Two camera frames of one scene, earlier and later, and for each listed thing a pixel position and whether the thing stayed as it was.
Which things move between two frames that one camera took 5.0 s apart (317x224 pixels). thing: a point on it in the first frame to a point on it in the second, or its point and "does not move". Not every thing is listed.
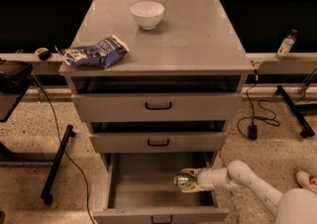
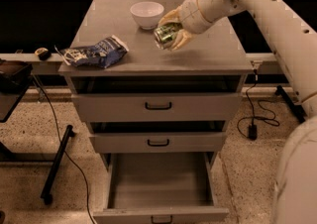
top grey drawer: x=157 y=107 does not move
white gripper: x=205 y=178 to x=188 y=12
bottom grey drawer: x=140 y=188 does not move
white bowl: x=148 y=14 does not move
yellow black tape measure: x=44 y=54 does not move
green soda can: x=183 y=179 to x=163 y=34
